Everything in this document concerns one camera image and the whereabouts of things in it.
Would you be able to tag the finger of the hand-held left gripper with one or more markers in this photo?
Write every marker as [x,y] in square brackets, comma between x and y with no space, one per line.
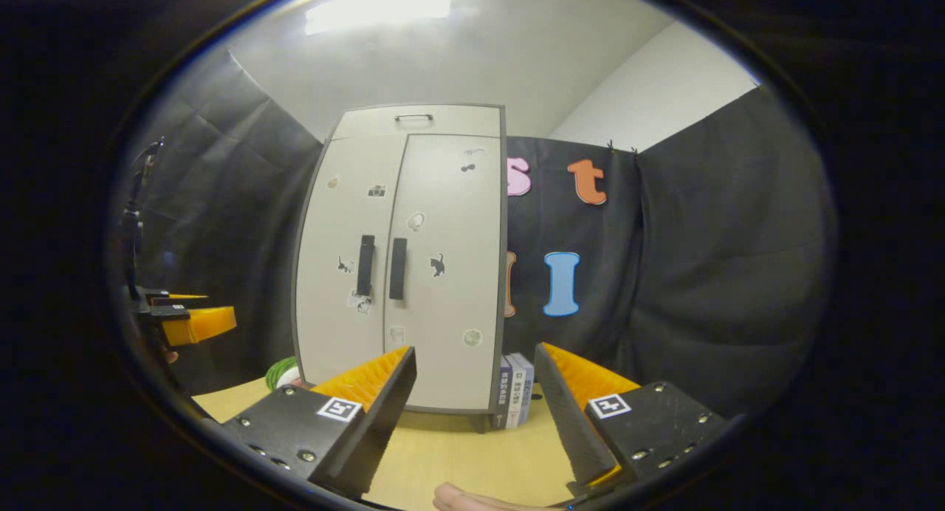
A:
[173,298]
[203,325]

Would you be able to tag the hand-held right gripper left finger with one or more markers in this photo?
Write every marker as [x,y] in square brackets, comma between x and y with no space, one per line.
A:
[376,430]

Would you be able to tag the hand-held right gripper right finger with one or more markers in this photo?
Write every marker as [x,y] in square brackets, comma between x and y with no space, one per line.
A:
[576,422]

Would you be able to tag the white shoe cabinet door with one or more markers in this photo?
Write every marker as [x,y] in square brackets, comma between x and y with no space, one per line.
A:
[332,334]
[458,304]

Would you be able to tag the white shoe cabinet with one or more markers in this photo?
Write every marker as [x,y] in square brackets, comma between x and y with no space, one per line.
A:
[458,124]

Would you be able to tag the grey book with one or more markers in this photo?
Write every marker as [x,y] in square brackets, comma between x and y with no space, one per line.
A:
[528,382]

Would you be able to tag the white book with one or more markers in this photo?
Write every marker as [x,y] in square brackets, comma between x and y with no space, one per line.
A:
[516,389]

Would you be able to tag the green coil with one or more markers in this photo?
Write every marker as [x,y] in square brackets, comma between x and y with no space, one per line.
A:
[279,372]

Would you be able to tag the small red object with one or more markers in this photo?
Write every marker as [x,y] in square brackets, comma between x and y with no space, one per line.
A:
[299,383]

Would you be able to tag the black backdrop cloth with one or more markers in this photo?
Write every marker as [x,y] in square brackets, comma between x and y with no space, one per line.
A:
[723,260]
[221,186]

